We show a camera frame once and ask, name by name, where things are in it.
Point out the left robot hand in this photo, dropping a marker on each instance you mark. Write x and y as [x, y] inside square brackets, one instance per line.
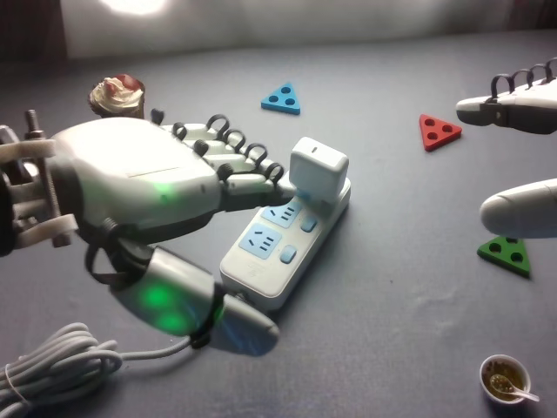
[130, 174]

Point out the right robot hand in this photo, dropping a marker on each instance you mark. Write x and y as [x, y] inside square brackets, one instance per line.
[518, 211]

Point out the white charger adapter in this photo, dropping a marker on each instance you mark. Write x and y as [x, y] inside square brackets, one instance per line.
[320, 167]

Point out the green triangle block three holes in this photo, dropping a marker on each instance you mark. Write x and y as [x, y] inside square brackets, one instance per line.
[509, 257]

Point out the toy cupcake with cream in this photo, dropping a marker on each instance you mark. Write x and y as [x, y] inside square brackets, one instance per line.
[117, 98]

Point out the red triangle block three holes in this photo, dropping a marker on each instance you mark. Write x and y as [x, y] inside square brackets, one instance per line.
[435, 130]

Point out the white power strip blue sockets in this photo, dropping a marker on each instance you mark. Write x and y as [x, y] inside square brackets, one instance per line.
[261, 261]

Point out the grey table cloth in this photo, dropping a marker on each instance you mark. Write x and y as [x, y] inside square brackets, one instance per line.
[391, 305]

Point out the blue triangle block three holes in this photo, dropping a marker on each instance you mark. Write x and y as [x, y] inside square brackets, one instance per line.
[283, 101]

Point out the small white spoon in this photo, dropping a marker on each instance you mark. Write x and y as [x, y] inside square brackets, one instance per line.
[502, 383]

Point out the small white soup bowl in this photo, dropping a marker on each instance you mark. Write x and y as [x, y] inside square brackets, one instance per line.
[505, 394]

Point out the white backdrop sheet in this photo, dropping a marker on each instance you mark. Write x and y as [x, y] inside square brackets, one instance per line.
[304, 22]

